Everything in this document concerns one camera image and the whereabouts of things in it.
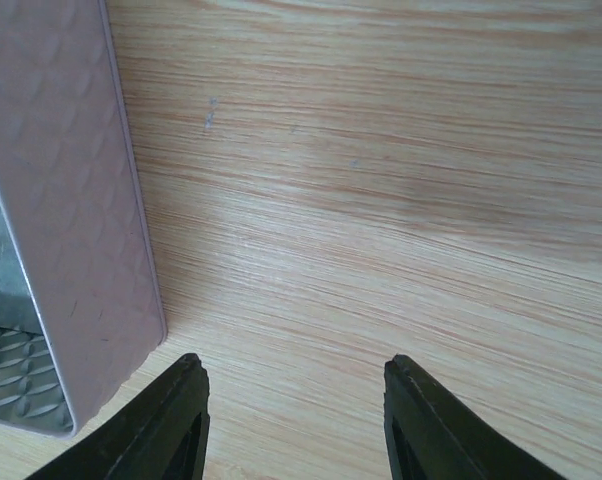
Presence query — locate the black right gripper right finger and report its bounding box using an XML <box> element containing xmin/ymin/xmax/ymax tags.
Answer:
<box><xmin>384</xmin><ymin>354</ymin><xmax>562</xmax><ymax>479</ymax></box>

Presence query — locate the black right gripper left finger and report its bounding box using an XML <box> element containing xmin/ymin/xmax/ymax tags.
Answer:
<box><xmin>30</xmin><ymin>353</ymin><xmax>210</xmax><ymax>479</ymax></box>

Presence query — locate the pink metal tin tray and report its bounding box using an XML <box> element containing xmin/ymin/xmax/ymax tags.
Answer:
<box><xmin>0</xmin><ymin>1</ymin><xmax>167</xmax><ymax>437</ymax></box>

